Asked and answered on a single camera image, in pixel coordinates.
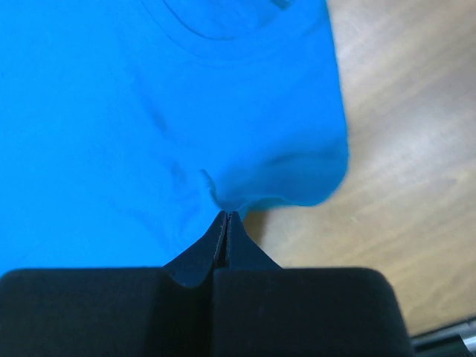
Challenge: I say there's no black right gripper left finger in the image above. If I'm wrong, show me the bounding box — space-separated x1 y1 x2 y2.
1 213 227 356

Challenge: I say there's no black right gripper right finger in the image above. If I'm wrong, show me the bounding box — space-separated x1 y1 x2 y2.
212 213 414 356

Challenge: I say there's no blue t shirt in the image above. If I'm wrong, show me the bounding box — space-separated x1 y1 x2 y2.
1 1 349 272

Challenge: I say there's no aluminium frame rail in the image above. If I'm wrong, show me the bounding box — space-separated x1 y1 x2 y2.
411 316 475 357

